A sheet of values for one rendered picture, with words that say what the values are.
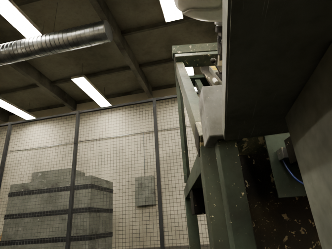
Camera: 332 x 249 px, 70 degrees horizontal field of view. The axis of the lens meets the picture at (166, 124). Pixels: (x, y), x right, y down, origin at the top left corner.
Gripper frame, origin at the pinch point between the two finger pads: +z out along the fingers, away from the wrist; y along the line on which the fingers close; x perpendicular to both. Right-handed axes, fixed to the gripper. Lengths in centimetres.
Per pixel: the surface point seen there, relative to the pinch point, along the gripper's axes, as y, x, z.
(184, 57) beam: -53, -17, 8
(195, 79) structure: -33.9, -10.5, 21.8
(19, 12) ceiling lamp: -279, -254, -30
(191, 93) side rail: 22.4, -20.9, 12.0
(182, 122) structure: -55, -20, 70
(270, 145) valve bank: 73, 2, 16
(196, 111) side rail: 48, -22, 12
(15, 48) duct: -259, -268, 21
